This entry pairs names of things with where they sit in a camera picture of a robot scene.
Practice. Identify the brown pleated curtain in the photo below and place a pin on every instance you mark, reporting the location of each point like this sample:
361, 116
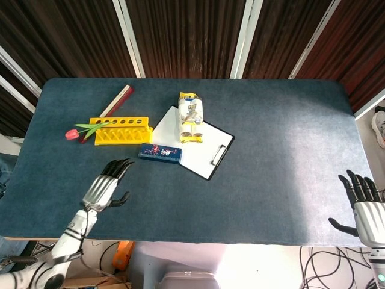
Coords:
192, 36

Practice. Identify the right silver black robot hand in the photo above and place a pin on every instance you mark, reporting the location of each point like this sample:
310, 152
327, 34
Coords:
371, 219

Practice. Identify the white sneaker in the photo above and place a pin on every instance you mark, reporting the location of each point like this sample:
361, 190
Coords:
379, 126

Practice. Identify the red artificial tulip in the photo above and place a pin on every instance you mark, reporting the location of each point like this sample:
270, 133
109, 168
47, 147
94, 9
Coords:
71, 134

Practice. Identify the blue tablecloth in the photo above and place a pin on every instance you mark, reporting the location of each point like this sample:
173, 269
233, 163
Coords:
240, 195

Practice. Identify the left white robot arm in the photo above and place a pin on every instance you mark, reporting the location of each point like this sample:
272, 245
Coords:
73, 230

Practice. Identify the white frame post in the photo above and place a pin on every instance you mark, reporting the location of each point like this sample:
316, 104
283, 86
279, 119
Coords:
245, 39
316, 39
15, 93
129, 39
370, 106
18, 70

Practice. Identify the orange tool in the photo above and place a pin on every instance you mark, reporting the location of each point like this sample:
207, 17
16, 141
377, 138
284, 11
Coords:
123, 253

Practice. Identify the blue glasses case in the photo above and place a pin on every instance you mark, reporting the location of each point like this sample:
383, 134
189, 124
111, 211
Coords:
159, 152

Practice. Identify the black clipboard with white sheet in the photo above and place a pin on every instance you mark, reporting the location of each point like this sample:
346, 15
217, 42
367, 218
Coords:
204, 156

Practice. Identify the yellow white snack package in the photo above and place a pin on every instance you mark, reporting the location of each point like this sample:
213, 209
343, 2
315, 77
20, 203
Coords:
191, 120

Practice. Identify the yellow plastic test tube rack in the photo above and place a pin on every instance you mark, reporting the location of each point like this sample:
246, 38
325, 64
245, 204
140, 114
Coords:
145, 122

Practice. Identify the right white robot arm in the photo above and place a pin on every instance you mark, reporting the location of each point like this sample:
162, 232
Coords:
379, 265

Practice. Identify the white plastic box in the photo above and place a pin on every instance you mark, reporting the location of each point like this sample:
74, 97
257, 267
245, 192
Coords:
189, 281

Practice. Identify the blue denim fabric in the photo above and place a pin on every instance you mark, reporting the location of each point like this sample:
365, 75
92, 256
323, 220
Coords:
6, 171

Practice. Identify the brown cardboard box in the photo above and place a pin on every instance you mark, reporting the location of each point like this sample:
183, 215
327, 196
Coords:
99, 284

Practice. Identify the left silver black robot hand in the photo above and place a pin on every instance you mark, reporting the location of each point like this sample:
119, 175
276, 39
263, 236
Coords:
99, 192

